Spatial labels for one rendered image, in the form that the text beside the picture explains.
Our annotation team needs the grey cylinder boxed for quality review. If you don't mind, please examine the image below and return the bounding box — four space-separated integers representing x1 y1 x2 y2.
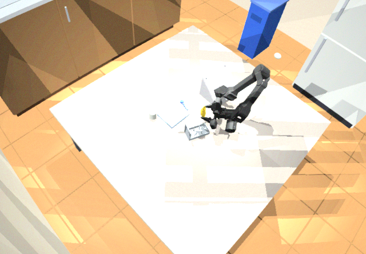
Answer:
149 109 156 120

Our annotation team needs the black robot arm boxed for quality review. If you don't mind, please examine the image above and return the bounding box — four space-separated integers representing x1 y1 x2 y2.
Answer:
211 64 270 133

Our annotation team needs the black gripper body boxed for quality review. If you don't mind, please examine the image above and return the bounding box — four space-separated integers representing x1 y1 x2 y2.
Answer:
210 97 228 129

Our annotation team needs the yellow plate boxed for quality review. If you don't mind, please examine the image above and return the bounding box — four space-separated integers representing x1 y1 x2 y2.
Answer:
200 106 206 117

